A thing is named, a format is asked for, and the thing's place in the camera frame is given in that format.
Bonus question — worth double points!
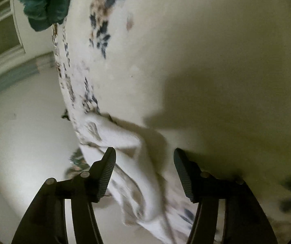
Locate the blue striped curtain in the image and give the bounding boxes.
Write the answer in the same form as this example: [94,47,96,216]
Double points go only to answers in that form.
[0,0,55,101]

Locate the floral bed sheet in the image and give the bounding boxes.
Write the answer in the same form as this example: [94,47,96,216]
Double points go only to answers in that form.
[51,0,291,244]

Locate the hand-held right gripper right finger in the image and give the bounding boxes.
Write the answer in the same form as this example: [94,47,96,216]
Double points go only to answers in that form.
[173,148,278,244]

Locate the white towel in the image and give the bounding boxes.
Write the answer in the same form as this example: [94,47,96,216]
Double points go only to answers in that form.
[79,0,291,244]

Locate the dark green blanket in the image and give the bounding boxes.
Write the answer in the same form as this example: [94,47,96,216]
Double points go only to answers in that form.
[18,0,78,32]

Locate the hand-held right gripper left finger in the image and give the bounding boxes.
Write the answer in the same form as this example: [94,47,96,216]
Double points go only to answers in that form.
[12,147,116,244]

